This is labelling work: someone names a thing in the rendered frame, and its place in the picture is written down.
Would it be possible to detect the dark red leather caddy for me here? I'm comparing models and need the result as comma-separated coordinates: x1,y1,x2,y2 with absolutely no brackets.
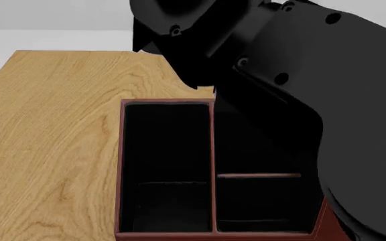
114,98,352,241

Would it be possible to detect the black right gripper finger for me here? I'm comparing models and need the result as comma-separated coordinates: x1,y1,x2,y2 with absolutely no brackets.
162,52,235,90
132,22,163,54

